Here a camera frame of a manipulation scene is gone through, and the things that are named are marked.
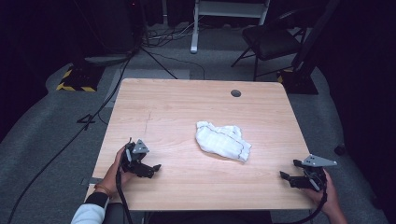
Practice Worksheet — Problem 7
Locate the person's right hand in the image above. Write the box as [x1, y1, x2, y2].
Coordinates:
[303, 169, 340, 217]

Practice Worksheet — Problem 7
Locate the white towel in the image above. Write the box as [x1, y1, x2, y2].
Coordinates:
[194, 120, 252, 163]

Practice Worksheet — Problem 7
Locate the black caster wheel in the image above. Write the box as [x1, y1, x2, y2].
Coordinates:
[333, 143, 347, 156]

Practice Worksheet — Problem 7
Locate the thin black floor cable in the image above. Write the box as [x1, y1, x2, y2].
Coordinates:
[148, 49, 206, 81]

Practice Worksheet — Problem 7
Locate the hand-held gripper black cable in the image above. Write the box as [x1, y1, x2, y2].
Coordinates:
[115, 166, 134, 224]
[274, 186, 329, 224]

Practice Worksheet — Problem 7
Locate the orange wrist bracelet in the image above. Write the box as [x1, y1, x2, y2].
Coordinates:
[94, 184, 110, 197]

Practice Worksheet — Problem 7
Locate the grey tape piece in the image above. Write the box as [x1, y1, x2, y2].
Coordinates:
[81, 176, 103, 187]

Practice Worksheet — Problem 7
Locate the white desk frame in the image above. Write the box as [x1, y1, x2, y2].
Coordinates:
[190, 0, 271, 55]

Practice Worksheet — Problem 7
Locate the person's left hand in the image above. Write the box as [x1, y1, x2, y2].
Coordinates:
[95, 146, 138, 197]

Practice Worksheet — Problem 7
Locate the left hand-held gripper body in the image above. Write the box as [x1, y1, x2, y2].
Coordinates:
[120, 138, 153, 175]

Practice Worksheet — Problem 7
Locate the black folding chair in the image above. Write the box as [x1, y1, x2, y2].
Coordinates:
[231, 8, 308, 82]

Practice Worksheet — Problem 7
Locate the black stand with striped base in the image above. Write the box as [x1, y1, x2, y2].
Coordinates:
[55, 54, 134, 93]

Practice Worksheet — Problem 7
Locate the left hand-held gripper black cable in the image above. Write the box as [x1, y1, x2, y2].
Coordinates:
[115, 166, 134, 224]

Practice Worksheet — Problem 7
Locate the right hand-held gripper black cable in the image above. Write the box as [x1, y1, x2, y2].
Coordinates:
[274, 186, 329, 224]

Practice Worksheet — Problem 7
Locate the bundle of floor cables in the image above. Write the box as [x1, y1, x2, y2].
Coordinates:
[142, 19, 200, 49]

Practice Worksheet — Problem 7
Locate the black slanted stand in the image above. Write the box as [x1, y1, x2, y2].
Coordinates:
[276, 0, 341, 95]

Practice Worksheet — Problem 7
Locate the long black floor cable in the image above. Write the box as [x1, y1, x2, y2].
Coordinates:
[7, 54, 134, 224]

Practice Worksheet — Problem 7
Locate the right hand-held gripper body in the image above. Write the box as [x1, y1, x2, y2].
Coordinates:
[298, 154, 338, 191]

